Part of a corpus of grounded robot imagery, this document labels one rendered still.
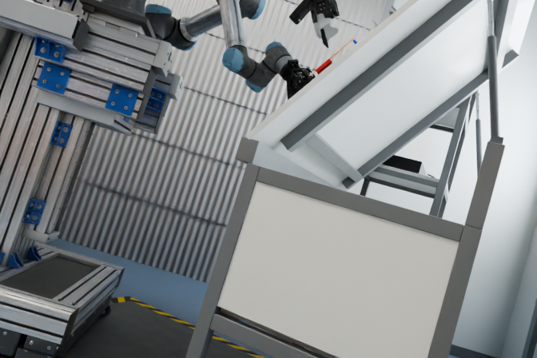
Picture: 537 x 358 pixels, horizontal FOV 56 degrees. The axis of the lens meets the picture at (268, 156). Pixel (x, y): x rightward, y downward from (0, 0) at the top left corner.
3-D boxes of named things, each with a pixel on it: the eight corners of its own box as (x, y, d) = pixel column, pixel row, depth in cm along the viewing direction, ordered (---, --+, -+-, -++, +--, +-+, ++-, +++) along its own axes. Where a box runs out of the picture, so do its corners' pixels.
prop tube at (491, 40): (489, 149, 128) (485, 35, 133) (488, 150, 130) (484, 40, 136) (503, 148, 126) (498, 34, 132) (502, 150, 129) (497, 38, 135)
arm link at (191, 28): (157, 20, 231) (246, -28, 198) (182, 34, 242) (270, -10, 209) (155, 42, 227) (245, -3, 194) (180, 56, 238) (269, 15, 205)
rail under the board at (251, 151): (234, 158, 136) (241, 136, 136) (332, 203, 244) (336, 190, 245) (252, 164, 134) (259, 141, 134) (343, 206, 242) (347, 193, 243)
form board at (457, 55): (340, 193, 244) (338, 190, 244) (517, 56, 228) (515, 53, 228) (248, 140, 135) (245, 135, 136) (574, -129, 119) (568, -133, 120)
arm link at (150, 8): (131, 28, 220) (141, -1, 221) (156, 41, 230) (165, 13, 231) (146, 28, 212) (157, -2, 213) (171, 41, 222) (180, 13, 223)
